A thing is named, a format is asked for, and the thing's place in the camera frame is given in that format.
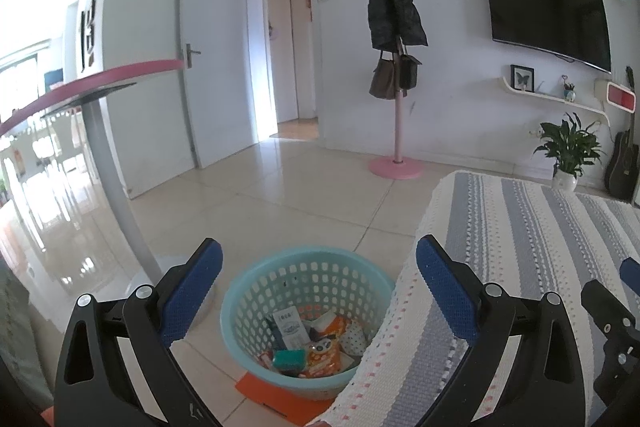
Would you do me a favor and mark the teal foam block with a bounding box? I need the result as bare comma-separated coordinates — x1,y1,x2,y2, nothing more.
272,349,307,377

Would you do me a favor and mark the white curved lower shelf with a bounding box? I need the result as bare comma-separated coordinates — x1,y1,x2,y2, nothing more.
497,77,611,127

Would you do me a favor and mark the heart patterned white wrapper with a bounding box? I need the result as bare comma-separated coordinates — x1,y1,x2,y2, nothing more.
340,320,368,359

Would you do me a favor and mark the orange floor mat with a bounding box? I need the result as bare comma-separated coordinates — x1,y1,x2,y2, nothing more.
235,373,333,426

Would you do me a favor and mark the pink round table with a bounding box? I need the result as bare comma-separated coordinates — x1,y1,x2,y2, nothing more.
0,58,219,308

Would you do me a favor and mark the striped woven table cloth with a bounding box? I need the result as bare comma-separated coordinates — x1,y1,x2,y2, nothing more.
317,171,639,426

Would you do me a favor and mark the white blue milk carton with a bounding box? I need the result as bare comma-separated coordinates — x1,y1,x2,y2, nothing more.
272,306,311,350

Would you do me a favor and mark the wall mounted television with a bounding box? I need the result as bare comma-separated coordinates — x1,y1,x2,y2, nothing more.
488,0,612,72

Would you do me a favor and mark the orange panda snack bag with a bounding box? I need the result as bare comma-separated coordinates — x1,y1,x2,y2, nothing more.
300,311,362,378

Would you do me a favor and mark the brown hanging handbag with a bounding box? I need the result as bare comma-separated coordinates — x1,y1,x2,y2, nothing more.
369,51,398,101

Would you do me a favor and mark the red white wall box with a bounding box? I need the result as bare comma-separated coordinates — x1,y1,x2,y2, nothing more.
605,81,637,114

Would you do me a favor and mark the black hanging bag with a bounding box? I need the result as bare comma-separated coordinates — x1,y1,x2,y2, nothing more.
398,54,422,91

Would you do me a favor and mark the framed butterfly picture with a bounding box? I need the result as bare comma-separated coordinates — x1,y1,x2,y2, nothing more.
510,64,535,92

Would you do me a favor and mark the black hanging jacket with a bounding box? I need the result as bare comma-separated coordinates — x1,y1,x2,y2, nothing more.
368,0,428,53

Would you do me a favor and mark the teal plastic waste basket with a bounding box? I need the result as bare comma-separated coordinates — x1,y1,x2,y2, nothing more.
220,246,394,400

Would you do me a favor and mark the small figurine on shelf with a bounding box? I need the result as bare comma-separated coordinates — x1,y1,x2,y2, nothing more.
562,75,576,103

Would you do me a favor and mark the pink coat rack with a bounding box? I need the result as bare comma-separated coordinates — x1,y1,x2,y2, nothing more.
368,39,423,181

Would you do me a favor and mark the white door with handle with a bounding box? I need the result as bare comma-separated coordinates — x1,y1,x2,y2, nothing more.
179,0,254,169

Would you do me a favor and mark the black acoustic guitar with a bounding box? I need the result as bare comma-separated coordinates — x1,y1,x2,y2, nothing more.
604,66,639,202

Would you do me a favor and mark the potted green plant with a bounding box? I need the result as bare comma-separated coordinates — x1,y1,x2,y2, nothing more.
534,113,603,192

